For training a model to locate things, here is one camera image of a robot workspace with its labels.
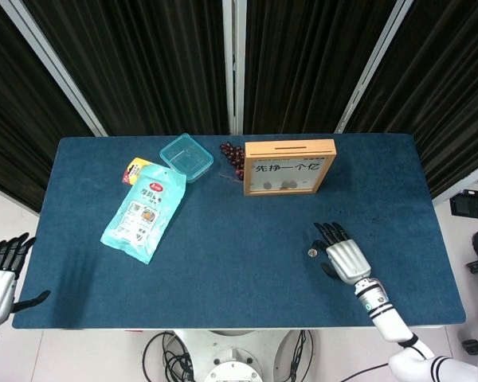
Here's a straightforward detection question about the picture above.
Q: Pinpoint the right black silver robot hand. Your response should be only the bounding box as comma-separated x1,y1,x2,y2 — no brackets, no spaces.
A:
311,221,372,284

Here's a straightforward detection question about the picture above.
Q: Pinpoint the white silver robot base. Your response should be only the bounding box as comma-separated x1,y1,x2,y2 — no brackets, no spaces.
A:
170,329,292,382

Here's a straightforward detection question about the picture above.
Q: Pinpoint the blue table cloth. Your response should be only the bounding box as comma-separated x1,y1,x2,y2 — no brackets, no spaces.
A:
11,134,466,330

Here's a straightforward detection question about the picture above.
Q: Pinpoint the black electronic device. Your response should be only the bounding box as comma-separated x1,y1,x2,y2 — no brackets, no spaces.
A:
449,189,478,220

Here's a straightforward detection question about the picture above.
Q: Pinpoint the dark red grape bunch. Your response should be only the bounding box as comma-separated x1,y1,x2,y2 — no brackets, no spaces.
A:
219,142,246,180

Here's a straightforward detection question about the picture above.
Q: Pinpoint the light blue wipes packet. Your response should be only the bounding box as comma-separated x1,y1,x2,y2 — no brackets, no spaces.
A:
100,162,188,266

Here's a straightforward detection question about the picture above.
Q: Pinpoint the black curtain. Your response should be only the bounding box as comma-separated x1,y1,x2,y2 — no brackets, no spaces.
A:
22,0,230,136
242,0,399,135
0,0,96,214
342,0,478,200

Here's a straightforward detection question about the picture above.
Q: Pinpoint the yellow red snack packet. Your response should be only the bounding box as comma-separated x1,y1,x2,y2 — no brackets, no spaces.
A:
121,157,151,186

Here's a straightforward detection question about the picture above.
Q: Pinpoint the clear container with blue lid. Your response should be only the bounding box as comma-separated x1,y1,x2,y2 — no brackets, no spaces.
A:
159,133,215,184

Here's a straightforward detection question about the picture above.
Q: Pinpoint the black cable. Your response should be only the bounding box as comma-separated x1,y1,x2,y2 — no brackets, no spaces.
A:
276,329,318,382
143,329,196,382

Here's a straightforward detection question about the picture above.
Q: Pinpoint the grey partition post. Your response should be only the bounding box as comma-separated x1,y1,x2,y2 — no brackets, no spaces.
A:
432,157,478,206
221,0,246,135
0,0,109,138
334,0,414,135

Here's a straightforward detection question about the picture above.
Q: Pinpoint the wooden frame coin bank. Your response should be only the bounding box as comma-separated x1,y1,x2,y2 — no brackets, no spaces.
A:
243,138,338,197

